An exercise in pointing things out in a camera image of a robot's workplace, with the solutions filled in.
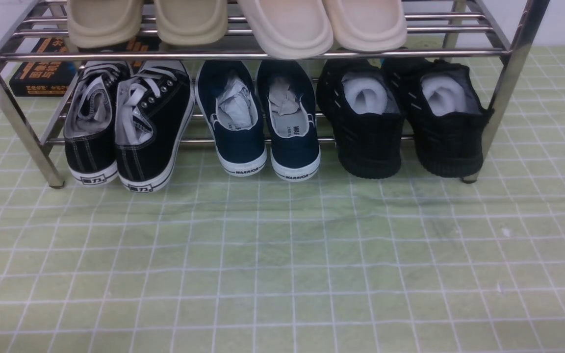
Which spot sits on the black knit sneaker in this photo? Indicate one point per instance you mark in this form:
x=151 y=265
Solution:
x=445 y=112
x=362 y=106

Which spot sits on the stainless steel shoe rack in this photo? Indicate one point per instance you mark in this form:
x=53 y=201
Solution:
x=40 y=34

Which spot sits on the navy slip-on shoe right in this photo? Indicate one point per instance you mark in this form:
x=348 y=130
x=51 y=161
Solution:
x=287 y=97

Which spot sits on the navy slip-on shoe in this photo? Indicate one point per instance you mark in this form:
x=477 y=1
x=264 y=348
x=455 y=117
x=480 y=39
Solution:
x=287 y=97
x=227 y=99

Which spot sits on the navy slip-on shoe left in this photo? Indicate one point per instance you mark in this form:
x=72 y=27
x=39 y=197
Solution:
x=227 y=99

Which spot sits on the cream slipper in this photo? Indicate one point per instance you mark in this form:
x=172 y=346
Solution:
x=368 y=26
x=289 y=29

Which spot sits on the black canvas sneaker right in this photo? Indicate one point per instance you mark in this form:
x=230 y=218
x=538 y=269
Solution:
x=153 y=109

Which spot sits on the black canvas sneaker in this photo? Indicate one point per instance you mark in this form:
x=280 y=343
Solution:
x=89 y=130
x=153 y=109

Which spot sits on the green checkered floor mat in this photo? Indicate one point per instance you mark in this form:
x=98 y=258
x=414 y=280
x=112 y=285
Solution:
x=216 y=264

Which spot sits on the cream slipper far right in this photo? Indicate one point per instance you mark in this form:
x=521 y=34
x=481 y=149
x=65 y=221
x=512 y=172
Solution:
x=368 y=26

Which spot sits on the beige slipper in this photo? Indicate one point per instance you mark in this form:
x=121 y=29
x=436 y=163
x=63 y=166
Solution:
x=102 y=23
x=191 y=22

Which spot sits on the black canvas sneaker left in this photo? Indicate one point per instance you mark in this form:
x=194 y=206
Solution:
x=89 y=130

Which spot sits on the beige slipper far left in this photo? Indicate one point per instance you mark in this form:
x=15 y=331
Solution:
x=102 y=23

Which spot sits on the black orange book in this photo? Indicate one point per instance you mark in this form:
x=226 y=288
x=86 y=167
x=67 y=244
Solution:
x=52 y=79

